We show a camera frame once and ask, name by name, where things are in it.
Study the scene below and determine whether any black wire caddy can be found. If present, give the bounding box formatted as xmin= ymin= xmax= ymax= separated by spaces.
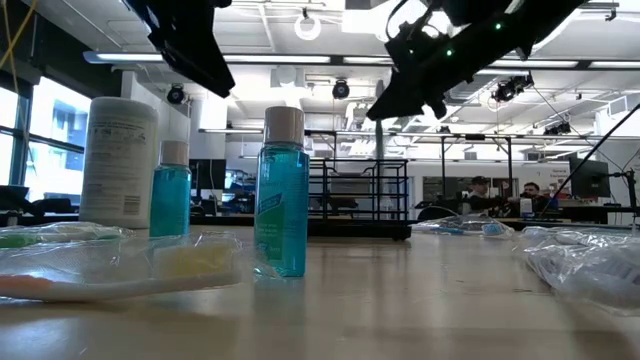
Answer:
xmin=305 ymin=158 xmax=414 ymax=242

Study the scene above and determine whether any black aluminium table frame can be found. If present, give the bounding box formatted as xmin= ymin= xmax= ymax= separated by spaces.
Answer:
xmin=0 ymin=209 xmax=640 ymax=242

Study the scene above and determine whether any yellow hanging cable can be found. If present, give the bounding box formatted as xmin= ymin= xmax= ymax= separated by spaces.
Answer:
xmin=0 ymin=0 xmax=40 ymax=96

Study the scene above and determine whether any blue toothbrush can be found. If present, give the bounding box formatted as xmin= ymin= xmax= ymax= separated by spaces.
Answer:
xmin=410 ymin=214 xmax=516 ymax=239

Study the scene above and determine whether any blue mouthwash bottle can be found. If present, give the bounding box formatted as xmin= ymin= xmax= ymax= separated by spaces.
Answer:
xmin=148 ymin=139 xmax=193 ymax=239
xmin=253 ymin=105 xmax=311 ymax=279

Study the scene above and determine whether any purple toothbrush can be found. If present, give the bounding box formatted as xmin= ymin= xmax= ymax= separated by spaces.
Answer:
xmin=522 ymin=239 xmax=640 ymax=317

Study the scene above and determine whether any long ceiling light bar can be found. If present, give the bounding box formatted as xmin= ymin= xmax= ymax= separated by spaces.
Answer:
xmin=82 ymin=49 xmax=640 ymax=71

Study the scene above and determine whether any pale orange toothbrush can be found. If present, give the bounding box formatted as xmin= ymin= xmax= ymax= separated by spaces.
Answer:
xmin=0 ymin=221 xmax=134 ymax=237

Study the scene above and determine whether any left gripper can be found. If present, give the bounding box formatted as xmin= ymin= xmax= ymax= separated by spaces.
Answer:
xmin=124 ymin=0 xmax=236 ymax=99

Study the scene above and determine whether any white wipes canister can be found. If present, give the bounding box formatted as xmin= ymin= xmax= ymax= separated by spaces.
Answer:
xmin=78 ymin=96 xmax=160 ymax=230

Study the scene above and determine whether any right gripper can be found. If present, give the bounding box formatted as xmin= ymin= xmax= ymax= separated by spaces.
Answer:
xmin=367 ymin=13 xmax=522 ymax=121

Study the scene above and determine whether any person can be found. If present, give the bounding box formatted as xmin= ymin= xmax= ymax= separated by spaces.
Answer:
xmin=462 ymin=175 xmax=506 ymax=217
xmin=519 ymin=181 xmax=554 ymax=214

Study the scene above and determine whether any large window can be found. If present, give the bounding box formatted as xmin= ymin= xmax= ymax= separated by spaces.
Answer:
xmin=0 ymin=74 xmax=94 ymax=204

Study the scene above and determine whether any black ceiling spotlight cluster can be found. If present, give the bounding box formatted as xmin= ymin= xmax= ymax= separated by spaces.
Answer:
xmin=490 ymin=73 xmax=535 ymax=104

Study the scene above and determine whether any white ceiling ring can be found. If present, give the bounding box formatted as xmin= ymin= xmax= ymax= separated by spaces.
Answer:
xmin=293 ymin=13 xmax=323 ymax=42

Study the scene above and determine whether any black metal frame stand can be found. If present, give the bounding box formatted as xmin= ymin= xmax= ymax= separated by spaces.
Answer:
xmin=439 ymin=133 xmax=514 ymax=209

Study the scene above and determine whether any black computer monitor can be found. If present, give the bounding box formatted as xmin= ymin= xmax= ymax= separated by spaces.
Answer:
xmin=569 ymin=157 xmax=612 ymax=199
xmin=189 ymin=158 xmax=227 ymax=190

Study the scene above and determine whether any black stand pole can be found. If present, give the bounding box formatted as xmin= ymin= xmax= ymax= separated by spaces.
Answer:
xmin=610 ymin=168 xmax=640 ymax=224

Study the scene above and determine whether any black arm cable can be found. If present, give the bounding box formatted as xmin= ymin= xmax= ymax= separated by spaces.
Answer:
xmin=539 ymin=102 xmax=640 ymax=219

